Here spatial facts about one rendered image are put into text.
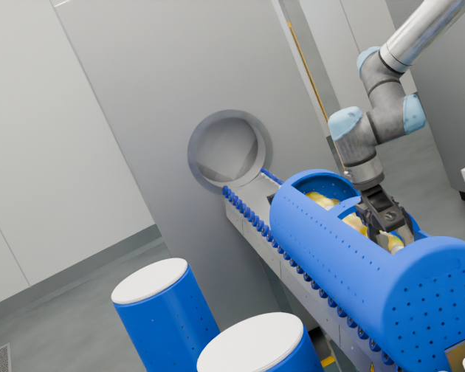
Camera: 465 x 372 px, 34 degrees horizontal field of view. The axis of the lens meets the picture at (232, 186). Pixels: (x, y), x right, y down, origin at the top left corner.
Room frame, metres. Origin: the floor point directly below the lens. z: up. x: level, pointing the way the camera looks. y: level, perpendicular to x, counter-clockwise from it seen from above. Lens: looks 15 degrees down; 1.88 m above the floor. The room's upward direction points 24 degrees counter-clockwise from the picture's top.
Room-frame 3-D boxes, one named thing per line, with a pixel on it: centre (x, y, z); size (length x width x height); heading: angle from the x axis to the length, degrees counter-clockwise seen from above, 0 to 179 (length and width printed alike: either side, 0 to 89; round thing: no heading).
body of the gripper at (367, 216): (1.59, -0.27, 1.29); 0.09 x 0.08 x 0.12; 6
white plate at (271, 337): (1.72, 0.12, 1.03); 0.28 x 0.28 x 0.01
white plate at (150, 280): (2.47, 0.38, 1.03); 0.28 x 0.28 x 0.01
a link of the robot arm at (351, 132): (1.58, -0.28, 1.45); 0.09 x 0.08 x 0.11; 78
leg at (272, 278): (3.34, 0.00, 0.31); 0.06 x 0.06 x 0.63; 6
